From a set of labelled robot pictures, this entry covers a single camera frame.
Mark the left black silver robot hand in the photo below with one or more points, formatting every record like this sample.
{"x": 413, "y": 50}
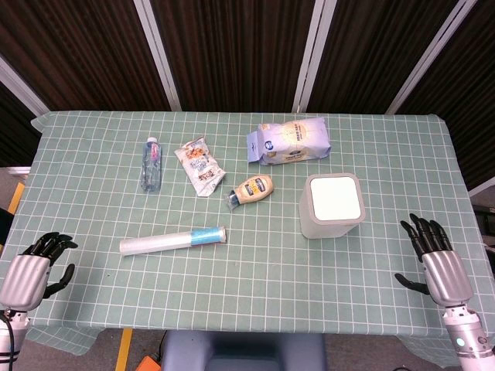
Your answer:
{"x": 23, "y": 280}

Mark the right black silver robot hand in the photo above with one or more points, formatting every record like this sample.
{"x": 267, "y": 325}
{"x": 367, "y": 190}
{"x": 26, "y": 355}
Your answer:
{"x": 446, "y": 276}

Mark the white plastic trash bin lid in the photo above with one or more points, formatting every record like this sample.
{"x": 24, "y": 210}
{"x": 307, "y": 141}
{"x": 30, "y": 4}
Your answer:
{"x": 335, "y": 198}

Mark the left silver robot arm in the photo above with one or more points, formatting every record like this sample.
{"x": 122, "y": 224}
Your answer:
{"x": 11, "y": 332}

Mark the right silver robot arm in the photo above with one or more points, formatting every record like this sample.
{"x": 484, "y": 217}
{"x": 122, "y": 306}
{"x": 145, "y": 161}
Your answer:
{"x": 468, "y": 340}

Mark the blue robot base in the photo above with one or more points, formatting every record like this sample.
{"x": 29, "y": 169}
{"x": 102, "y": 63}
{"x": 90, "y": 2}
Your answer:
{"x": 243, "y": 353}

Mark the white square container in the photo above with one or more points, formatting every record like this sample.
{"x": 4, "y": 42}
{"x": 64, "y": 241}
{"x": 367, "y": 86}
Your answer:
{"x": 313, "y": 226}

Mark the black equipment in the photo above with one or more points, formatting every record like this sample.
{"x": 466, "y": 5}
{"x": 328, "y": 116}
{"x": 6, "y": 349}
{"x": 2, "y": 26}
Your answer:
{"x": 485, "y": 228}

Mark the food wrap roll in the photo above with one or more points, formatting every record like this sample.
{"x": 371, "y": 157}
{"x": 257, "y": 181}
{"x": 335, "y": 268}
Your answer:
{"x": 162, "y": 244}

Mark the orange box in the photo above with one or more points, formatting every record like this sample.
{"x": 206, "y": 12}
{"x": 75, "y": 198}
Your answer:
{"x": 149, "y": 364}

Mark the clear plastic water bottle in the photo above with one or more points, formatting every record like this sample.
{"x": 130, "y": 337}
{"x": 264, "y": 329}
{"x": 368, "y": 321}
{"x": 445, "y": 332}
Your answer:
{"x": 151, "y": 166}

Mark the green checked tablecloth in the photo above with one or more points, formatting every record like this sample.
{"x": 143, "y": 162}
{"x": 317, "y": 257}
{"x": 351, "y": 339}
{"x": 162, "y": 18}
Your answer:
{"x": 247, "y": 282}

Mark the pale blue tissue pack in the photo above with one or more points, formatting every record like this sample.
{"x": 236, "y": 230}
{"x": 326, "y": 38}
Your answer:
{"x": 294, "y": 141}

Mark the crumpled snack bag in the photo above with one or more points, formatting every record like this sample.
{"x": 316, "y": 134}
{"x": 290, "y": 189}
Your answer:
{"x": 199, "y": 164}

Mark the mayonnaise squeeze bottle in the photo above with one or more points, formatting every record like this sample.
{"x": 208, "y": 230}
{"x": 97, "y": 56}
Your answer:
{"x": 253, "y": 188}

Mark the brown partition panel white frame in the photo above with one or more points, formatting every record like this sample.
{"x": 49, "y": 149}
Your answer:
{"x": 85, "y": 50}
{"x": 11, "y": 131}
{"x": 236, "y": 50}
{"x": 464, "y": 96}
{"x": 367, "y": 50}

